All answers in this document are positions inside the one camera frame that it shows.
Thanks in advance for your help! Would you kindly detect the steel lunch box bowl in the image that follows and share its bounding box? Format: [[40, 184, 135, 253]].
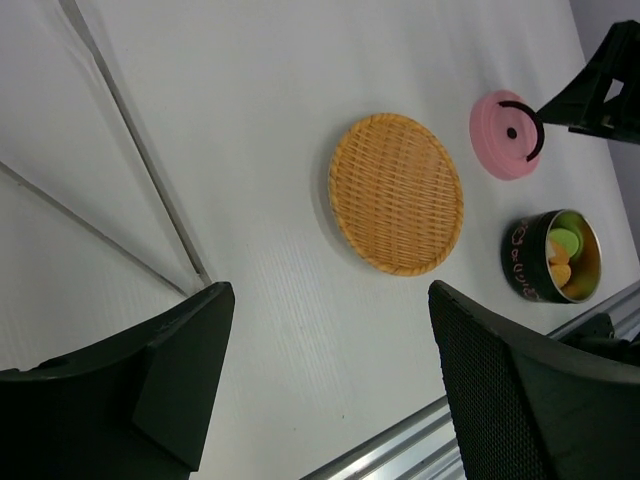
[[500, 209, 602, 304]]

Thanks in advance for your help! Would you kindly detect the yellow round cracker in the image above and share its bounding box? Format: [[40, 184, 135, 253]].
[[549, 263, 572, 290]]

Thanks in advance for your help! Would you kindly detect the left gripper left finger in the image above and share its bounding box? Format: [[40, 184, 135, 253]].
[[1, 282, 235, 479]]

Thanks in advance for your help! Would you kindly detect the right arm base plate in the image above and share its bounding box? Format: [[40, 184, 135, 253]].
[[559, 313, 639, 367]]

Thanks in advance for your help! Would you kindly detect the plain round biscuit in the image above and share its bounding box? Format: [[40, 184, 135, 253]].
[[548, 249, 570, 265]]

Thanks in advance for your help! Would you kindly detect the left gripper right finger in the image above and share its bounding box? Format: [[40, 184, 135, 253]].
[[428, 281, 639, 479]]

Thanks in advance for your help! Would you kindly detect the woven bamboo tray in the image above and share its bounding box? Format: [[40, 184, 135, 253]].
[[328, 113, 464, 277]]

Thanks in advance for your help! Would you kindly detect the green sandwich cookie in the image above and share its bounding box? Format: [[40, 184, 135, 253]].
[[546, 212, 584, 263]]

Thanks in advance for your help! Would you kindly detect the pink round lid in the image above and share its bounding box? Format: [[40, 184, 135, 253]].
[[469, 90, 545, 181]]

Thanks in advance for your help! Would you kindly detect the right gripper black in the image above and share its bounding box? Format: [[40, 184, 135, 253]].
[[537, 20, 639, 144]]

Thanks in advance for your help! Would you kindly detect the aluminium rail frame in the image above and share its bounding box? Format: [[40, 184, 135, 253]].
[[306, 283, 639, 479]]

